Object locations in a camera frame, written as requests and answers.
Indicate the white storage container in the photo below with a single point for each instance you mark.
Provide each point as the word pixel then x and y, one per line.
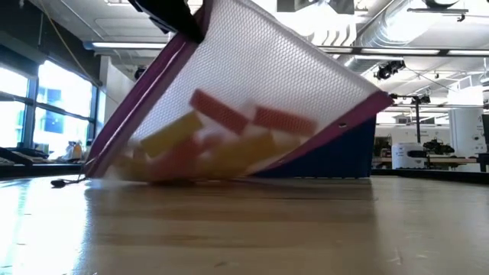
pixel 407 156

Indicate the black keyboard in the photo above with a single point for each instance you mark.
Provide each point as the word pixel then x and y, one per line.
pixel 15 156

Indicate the white cabinet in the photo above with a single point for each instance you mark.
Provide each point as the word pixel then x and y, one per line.
pixel 466 130

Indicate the black background robot arm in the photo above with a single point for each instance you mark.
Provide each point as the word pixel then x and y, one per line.
pixel 437 147

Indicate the black ceiling camera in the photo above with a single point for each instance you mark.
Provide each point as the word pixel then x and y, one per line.
pixel 387 69
pixel 140 72

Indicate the background wooden table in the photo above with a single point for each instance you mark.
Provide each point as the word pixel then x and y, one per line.
pixel 451 160

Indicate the blue plastic bin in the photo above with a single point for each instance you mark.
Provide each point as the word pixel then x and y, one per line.
pixel 344 156

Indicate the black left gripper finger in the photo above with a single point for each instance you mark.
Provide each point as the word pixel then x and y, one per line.
pixel 175 19

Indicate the large glass window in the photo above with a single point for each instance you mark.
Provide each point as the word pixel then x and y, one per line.
pixel 61 99

